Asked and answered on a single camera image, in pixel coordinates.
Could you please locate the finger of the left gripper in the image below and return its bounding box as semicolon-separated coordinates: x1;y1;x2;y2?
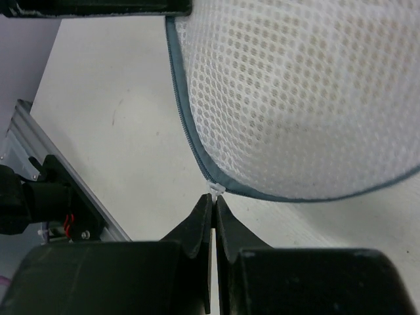
1;0;192;18

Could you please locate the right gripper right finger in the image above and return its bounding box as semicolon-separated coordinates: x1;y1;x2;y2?
215;198;413;314

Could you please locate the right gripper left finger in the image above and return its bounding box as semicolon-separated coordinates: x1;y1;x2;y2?
1;194;213;314

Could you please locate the white mesh laundry bag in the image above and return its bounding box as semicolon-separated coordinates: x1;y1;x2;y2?
165;0;420;205

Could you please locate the aluminium front rail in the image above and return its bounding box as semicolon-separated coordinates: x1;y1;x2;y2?
1;100;130;242

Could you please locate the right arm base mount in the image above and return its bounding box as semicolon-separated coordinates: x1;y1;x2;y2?
1;154;105;242

